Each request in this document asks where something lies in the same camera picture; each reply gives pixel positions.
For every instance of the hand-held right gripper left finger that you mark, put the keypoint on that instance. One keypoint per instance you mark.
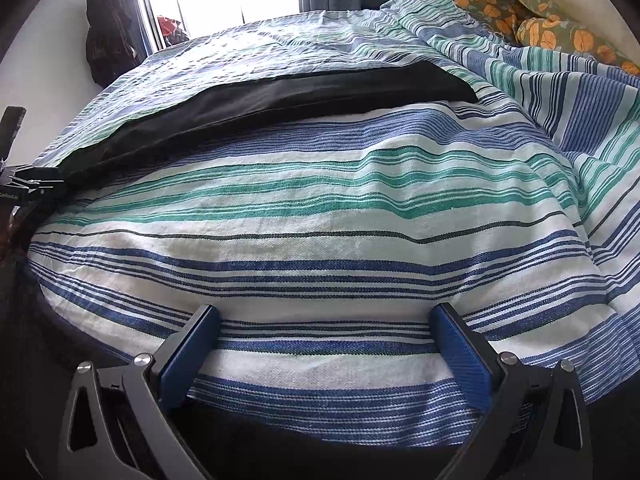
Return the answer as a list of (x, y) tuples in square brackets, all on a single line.
[(192, 355)]

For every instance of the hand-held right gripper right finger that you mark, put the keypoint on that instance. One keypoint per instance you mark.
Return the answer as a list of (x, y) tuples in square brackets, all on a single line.
[(460, 355)]

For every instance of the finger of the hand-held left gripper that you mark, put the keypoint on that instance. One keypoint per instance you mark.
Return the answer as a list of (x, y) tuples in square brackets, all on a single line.
[(46, 189), (40, 174)]

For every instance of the black pants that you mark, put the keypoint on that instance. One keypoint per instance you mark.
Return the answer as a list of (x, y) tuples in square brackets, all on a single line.
[(280, 102)]

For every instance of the dark hanging bag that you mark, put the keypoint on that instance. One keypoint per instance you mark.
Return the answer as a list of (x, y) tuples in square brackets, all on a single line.
[(106, 35)]

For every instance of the blue green striped bedsheet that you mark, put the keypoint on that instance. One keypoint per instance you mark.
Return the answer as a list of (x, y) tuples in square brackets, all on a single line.
[(325, 240)]

